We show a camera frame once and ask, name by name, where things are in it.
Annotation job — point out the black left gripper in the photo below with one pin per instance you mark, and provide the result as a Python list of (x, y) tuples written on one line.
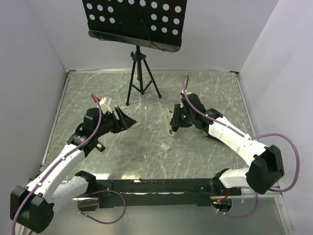
[(126, 122)]

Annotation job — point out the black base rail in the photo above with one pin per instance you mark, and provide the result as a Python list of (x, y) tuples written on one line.
[(159, 192)]

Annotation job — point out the small open staple box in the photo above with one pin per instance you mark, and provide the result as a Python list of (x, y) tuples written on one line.
[(165, 147)]

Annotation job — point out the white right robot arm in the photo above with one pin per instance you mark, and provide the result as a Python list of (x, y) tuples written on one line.
[(264, 163)]

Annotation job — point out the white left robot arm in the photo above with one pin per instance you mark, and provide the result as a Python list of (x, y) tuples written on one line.
[(33, 207)]

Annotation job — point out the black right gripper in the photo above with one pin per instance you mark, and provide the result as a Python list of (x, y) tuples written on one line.
[(175, 122)]

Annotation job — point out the black perforated music stand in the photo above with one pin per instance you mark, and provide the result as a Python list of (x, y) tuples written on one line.
[(156, 24)]

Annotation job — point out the black tripod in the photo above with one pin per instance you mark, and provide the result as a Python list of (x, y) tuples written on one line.
[(138, 57)]

